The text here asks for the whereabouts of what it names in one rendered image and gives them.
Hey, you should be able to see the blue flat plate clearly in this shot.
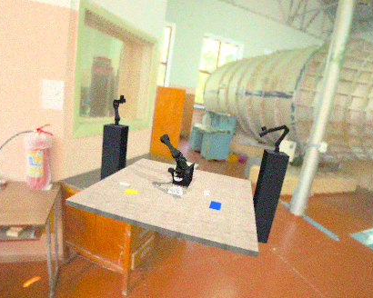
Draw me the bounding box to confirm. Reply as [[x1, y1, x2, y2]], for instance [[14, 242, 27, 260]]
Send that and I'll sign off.
[[209, 202, 222, 210]]

